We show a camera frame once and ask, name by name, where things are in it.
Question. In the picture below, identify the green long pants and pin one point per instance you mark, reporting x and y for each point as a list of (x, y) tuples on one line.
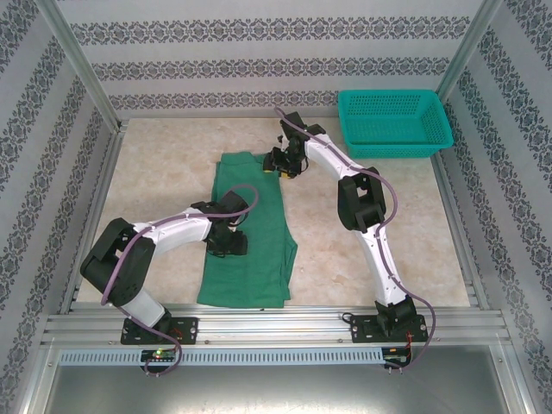
[(259, 259)]

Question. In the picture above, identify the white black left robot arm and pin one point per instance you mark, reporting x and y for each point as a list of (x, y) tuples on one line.
[(172, 230)]

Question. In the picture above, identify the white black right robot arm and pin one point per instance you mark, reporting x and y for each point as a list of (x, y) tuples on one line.
[(384, 259)]

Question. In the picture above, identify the wide aluminium mounting beam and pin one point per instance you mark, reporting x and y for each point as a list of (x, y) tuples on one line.
[(276, 325)]

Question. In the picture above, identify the teal plastic mesh basket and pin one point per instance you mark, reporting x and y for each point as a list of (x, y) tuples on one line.
[(394, 125)]

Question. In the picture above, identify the small circuit board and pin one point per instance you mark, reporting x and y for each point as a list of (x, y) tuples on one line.
[(397, 353), (158, 355)]

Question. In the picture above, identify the grey metal sheet panel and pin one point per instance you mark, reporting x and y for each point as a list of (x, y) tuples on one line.
[(276, 390)]

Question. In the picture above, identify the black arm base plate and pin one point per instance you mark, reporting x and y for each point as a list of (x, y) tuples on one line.
[(360, 330), (187, 330)]

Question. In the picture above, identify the aluminium frame rail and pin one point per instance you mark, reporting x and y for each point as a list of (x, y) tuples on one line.
[(92, 224), (463, 241)]

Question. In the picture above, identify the aluminium frame post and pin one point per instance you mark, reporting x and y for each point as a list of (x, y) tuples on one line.
[(470, 52), (77, 60), (522, 379), (36, 379)]

